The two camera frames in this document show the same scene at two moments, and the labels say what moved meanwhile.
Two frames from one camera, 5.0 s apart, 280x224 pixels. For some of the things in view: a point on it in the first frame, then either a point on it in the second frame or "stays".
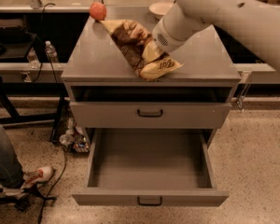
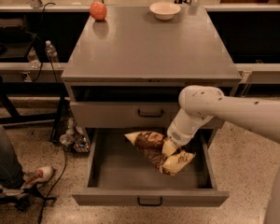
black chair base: x=20 y=201 stays
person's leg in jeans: x=5 y=165 stays
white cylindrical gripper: x=163 y=34 → x=176 y=136
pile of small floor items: x=75 y=137 stays
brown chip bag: x=133 y=38 → x=150 y=145
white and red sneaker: x=41 y=175 stays
